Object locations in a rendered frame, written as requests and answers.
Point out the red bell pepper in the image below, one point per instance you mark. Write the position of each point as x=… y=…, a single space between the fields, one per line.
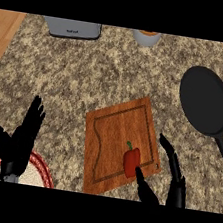
x=131 y=162

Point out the grey cup with orange contents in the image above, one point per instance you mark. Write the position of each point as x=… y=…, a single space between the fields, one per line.
x=146 y=37

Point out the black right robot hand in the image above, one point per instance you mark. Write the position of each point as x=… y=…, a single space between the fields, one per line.
x=176 y=187

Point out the black frying pan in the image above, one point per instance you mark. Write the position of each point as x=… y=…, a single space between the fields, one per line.
x=206 y=102

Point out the brown wooden cutting board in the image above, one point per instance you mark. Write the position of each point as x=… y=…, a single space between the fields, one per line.
x=120 y=145

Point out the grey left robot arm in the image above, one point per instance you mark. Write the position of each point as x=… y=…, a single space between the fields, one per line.
x=10 y=178

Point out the white plate with red rim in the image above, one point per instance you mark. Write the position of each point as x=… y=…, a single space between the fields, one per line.
x=37 y=173

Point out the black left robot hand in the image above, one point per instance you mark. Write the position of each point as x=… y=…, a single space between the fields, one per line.
x=23 y=137

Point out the grey toaster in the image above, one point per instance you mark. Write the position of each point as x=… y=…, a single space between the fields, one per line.
x=73 y=28

